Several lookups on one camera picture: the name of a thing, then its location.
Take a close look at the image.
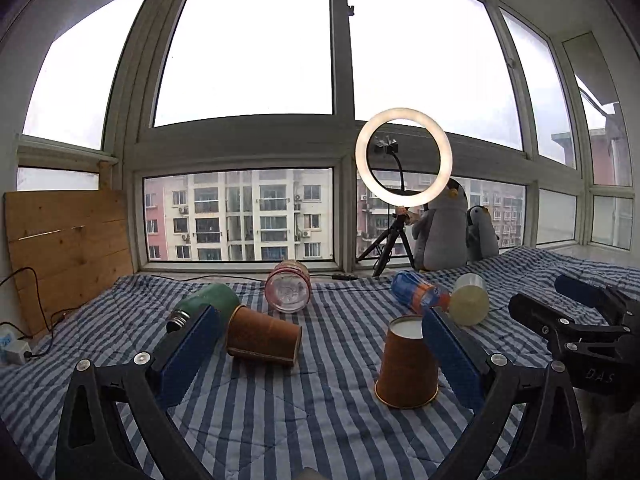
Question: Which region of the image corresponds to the white ring light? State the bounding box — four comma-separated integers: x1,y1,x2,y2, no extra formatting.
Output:
354,107,454,208

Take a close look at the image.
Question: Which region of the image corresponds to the wooden board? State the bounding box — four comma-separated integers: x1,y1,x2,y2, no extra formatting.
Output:
1,159,134,334

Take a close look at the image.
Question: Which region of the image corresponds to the black tripod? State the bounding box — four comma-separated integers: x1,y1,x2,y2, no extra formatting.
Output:
356,211,414,278

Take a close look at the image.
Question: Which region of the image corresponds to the blue striped quilt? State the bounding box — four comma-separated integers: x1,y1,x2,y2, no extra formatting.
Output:
1,248,639,479

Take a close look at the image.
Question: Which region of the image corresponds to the black inline cable remote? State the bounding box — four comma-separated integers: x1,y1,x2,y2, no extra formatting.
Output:
331,273,359,281

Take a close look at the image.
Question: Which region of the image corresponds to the green thermos bottle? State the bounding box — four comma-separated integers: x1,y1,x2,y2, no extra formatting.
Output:
166,283,241,333

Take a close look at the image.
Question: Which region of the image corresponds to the phone holder gooseneck clamp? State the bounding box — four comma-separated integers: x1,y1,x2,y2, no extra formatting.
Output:
373,136,416,196

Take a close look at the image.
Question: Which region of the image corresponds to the small grey plush penguin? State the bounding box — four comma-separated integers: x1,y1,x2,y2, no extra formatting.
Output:
465,206,499,261

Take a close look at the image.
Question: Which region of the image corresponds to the white power strip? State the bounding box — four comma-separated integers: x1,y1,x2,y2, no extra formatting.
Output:
0,326,32,365

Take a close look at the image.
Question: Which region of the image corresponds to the blue orange soda bottle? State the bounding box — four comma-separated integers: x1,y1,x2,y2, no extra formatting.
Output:
390,271,450,315

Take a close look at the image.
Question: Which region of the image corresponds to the white plastic cup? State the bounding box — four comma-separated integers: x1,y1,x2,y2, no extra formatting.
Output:
448,273,490,326

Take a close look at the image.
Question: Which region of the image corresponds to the orange patterned paper cup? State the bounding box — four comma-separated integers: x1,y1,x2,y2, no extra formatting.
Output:
374,315,438,410

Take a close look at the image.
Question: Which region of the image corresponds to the red lemon drink bottle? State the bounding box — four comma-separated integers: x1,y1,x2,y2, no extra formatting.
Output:
265,260,311,313

